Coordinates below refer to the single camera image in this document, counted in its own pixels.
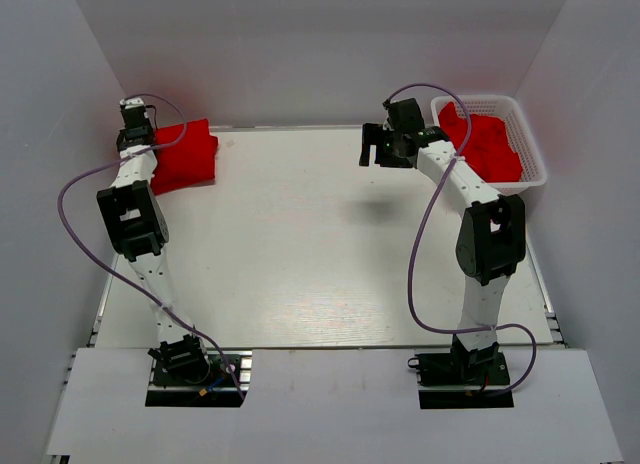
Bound red t shirt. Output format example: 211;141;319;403
151;159;215;195
156;119;218;168

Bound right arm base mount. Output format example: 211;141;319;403
407;340;514;410

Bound white plastic basket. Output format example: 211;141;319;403
461;95;547;195

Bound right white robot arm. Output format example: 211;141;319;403
359;99;526;383

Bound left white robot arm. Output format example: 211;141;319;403
97;98;190;345

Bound red t shirts in basket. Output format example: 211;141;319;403
438;102;523;183

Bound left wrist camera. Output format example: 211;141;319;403
119;97;145;110

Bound folded red t shirt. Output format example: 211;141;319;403
151;159;215;195

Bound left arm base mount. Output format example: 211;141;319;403
145;336;252;408

